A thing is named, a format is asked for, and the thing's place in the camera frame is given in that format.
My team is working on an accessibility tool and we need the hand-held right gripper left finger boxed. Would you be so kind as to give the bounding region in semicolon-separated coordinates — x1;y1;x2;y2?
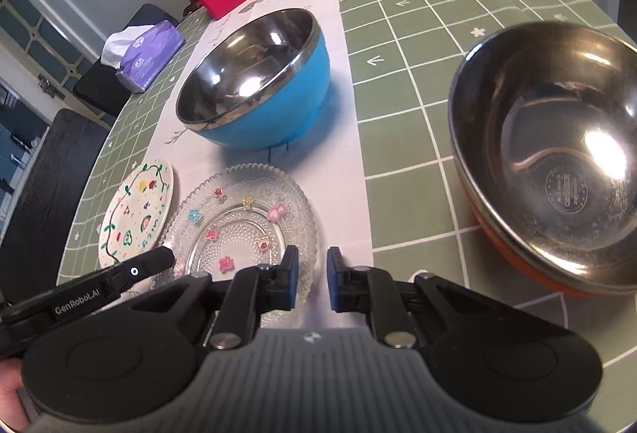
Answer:
149;245;300;349

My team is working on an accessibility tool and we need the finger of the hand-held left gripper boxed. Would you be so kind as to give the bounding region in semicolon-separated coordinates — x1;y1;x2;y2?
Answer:
113;247;176;287

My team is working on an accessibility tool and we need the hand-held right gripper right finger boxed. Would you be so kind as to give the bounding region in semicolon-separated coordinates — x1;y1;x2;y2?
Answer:
326;246;479;349

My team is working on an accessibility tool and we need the white painted plate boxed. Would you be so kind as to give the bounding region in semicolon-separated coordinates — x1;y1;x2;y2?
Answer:
98;158;175;271

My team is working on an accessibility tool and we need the clear glass plate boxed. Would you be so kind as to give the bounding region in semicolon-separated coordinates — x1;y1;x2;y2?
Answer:
152;163;318;329

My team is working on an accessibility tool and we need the blue steel bowl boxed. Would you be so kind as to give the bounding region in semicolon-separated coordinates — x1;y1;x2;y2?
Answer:
175;8;331;150

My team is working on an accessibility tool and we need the orange steel bowl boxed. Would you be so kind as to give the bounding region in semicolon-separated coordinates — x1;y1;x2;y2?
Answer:
448;20;637;298

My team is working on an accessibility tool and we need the black chair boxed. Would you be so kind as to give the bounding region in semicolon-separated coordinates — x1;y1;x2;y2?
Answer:
0;109;109;287
74;4;181;116

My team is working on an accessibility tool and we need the pale pink table runner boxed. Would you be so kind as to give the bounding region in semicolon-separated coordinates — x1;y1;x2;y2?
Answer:
149;0;379;330

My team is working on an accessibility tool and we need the purple tissue pack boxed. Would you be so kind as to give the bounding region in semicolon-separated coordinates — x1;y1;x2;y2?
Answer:
101;21;186;93

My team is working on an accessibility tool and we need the white glass-pane door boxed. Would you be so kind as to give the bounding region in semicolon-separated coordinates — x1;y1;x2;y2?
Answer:
0;0;103;98

